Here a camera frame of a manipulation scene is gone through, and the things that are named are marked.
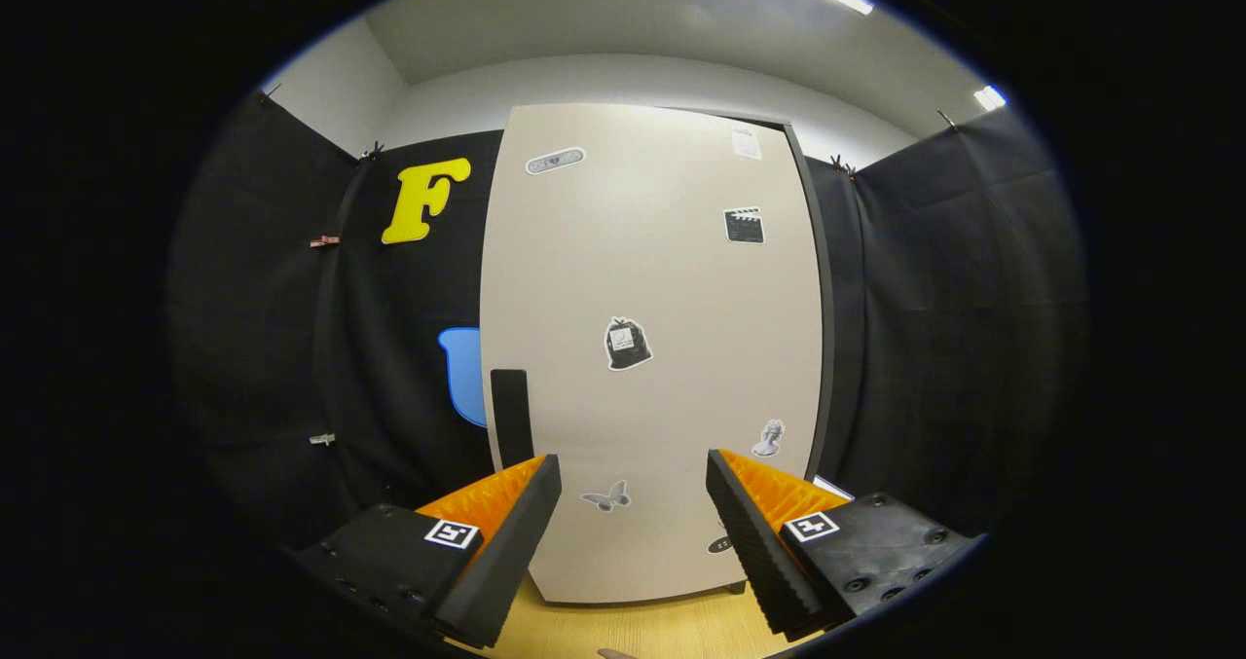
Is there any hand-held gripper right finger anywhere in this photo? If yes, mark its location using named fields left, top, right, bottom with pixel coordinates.
left=705, top=449, right=977, bottom=641

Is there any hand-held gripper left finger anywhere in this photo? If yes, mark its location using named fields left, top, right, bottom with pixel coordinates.
left=292, top=454, right=564, bottom=650

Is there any black door handle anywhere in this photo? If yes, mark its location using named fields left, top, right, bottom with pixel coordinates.
left=490, top=369, right=535, bottom=472

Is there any grey shoe cabinet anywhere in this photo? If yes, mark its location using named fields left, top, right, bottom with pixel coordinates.
left=681, top=106, right=837, bottom=485

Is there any beige shoe cabinet door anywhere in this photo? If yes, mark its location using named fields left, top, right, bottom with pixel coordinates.
left=480, top=103, right=825, bottom=604

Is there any black backdrop cloth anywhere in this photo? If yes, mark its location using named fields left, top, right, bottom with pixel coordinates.
left=165, top=85, right=1086, bottom=553

